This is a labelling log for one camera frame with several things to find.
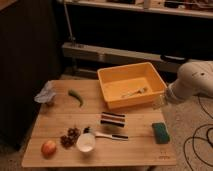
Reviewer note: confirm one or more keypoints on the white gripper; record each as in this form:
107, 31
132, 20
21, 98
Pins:
163, 100

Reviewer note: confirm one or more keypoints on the green sponge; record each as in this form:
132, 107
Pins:
160, 133

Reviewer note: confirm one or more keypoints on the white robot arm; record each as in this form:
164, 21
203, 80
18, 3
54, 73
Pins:
192, 78

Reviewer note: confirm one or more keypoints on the white fork in tray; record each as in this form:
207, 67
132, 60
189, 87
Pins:
140, 91

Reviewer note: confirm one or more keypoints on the yellow plastic tray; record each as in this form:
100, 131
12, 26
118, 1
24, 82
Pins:
119, 80

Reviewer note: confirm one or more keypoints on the striped cloth block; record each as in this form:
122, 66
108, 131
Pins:
112, 119

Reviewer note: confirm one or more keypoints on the white small bowl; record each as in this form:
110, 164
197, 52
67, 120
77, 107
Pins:
86, 142

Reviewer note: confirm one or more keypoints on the upper white shelf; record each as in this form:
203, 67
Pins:
142, 6

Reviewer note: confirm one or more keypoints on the green chili pepper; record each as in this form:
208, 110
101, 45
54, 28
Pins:
77, 96

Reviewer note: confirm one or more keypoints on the bunch of dark grapes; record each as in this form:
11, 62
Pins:
70, 138

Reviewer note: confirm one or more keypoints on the grey vertical pole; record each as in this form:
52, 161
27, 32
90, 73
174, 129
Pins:
72, 38

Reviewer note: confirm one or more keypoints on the crumpled white cloth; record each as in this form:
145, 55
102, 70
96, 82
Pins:
46, 95

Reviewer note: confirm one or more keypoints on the red apple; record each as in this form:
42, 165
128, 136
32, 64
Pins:
48, 148

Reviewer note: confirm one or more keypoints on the grey metal shelf rail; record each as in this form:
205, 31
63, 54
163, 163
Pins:
116, 56

